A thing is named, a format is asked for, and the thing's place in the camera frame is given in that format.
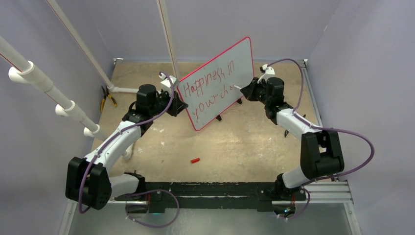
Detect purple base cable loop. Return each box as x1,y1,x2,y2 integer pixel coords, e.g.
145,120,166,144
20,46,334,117
125,188,181,229

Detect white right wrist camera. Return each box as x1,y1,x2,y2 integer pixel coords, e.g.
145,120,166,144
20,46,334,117
258,64,276,84

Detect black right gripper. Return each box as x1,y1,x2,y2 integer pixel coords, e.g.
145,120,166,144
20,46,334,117
241,77,271,106

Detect white pvc pipe frame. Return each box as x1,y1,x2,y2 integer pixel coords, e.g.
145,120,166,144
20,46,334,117
0,0,180,161

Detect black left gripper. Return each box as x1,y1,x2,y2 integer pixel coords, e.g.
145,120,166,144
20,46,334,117
150,89,187,117

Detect red framed whiteboard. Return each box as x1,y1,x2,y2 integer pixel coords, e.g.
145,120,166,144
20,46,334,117
178,37,254,131

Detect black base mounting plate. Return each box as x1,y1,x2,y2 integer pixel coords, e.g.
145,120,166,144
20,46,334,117
144,181,279,214

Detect yellow handled pliers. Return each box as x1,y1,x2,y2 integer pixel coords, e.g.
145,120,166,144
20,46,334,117
100,86,118,113

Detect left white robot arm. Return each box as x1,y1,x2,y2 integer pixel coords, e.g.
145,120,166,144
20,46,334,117
65,80,187,210

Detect red marker cap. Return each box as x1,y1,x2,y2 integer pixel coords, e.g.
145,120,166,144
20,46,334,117
190,158,200,164

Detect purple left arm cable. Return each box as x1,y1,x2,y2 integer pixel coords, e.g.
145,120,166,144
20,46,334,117
77,71,175,215

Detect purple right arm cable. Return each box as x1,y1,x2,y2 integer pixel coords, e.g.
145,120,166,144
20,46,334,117
268,58,375,187

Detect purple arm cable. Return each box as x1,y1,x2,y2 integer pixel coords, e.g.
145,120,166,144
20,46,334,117
268,58,375,187
77,71,175,215

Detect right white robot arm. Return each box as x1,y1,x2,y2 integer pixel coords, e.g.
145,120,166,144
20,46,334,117
240,77,345,200

